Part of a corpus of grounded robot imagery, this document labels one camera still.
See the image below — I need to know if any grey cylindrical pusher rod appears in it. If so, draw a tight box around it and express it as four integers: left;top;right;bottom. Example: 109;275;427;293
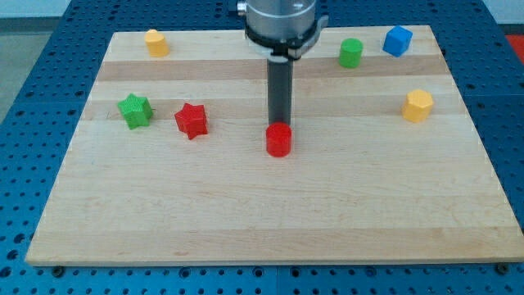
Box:
267;57;293;125

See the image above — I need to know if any blue cube block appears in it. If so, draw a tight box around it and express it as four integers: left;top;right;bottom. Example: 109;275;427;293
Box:
382;25;413;57

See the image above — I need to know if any green star block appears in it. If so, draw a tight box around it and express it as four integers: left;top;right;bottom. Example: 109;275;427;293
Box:
117;93;153;129

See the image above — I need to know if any light wooden board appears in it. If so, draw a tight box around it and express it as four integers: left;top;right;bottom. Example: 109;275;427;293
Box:
26;25;523;266

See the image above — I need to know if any red star block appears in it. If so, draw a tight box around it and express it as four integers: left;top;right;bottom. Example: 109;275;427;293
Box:
174;103;208;140

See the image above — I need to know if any red cylinder block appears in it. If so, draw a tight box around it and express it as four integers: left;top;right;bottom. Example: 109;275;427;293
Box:
265;122;292;157

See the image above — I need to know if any green cylinder block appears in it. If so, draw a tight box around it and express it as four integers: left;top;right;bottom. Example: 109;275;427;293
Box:
338;39;364;68

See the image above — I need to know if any yellow heart block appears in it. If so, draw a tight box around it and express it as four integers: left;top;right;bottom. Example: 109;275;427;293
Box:
144;29;169;57

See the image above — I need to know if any yellow hexagon block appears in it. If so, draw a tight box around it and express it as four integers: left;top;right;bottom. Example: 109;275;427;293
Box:
401;89;434;123

